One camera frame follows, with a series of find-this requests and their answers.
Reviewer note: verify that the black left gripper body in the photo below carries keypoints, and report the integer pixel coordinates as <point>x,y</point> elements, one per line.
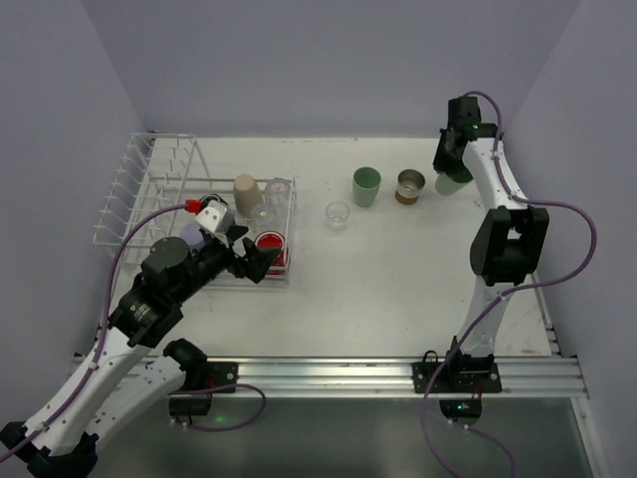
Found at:
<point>237,252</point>

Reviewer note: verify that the aluminium mounting rail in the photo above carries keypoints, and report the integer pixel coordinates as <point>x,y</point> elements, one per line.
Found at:
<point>393,378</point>

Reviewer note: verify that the tall light green cup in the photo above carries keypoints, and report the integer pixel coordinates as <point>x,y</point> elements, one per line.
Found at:
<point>446,186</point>

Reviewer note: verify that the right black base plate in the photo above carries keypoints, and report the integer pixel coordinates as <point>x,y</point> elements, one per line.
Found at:
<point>466,388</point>

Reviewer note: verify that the clear glass back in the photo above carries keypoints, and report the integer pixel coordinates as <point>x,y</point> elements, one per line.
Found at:
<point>277,191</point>

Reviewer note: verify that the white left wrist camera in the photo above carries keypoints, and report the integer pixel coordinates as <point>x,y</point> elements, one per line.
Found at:
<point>215,218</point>

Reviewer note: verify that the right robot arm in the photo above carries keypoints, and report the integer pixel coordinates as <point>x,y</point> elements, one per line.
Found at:
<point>505,249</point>

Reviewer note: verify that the lavender plastic cup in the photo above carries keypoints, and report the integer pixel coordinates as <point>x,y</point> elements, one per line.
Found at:
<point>193,236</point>

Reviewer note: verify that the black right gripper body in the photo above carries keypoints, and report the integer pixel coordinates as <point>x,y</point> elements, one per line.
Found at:
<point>445,162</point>

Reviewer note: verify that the white wire dish rack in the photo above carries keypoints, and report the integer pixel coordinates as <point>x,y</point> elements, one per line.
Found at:
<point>159,170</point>

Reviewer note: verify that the small clear faceted glass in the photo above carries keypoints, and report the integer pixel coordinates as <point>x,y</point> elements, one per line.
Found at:
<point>337,215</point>

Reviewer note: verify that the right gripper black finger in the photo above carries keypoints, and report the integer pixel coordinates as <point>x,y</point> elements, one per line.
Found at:
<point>444,156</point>
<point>459,173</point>

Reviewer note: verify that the tall beige cup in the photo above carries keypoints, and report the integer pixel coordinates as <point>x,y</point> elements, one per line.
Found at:
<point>247,194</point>

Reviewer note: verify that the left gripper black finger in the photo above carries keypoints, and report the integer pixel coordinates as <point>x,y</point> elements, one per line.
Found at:
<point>257,261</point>
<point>234,233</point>

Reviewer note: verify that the red mug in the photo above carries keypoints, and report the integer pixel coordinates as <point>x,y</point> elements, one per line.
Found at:
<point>274,239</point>

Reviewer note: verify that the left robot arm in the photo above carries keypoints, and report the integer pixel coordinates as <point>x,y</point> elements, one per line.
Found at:
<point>63,439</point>

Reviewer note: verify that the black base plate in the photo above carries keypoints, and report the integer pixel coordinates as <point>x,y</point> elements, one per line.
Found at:
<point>209,374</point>
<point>466,388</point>

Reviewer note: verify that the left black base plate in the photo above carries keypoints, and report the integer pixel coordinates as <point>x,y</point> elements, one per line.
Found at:
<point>209,374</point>

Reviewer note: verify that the clear glass front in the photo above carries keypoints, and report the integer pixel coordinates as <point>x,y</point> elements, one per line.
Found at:
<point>265,218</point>

